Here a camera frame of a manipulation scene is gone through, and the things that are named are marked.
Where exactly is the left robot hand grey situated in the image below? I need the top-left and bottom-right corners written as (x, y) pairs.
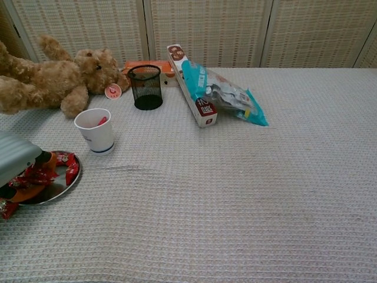
top-left (0, 131), bottom-right (58, 203)

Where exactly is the silver metal plate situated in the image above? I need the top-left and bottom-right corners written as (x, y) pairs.
top-left (16, 150), bottom-right (83, 206)

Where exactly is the white paper cup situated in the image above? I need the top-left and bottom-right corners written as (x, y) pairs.
top-left (73, 108), bottom-right (116, 156)

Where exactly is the brown teddy bear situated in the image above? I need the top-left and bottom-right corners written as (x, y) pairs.
top-left (0, 34), bottom-right (131, 119)

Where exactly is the black mesh pen holder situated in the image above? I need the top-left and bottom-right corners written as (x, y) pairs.
top-left (127, 64), bottom-right (164, 111)

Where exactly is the orange cardboard box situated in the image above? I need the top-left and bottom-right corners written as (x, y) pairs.
top-left (122, 60), bottom-right (179, 88)

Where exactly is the long white wrap box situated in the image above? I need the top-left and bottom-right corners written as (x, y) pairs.
top-left (167, 44), bottom-right (219, 129)

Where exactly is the teal snack bag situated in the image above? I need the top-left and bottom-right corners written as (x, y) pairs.
top-left (181, 60), bottom-right (269, 127)

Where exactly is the grey waffle tablecloth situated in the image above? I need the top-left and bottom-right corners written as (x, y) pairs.
top-left (0, 67), bottom-right (377, 283)

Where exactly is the beige woven folding screen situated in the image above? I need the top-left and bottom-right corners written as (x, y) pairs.
top-left (0, 0), bottom-right (377, 69)

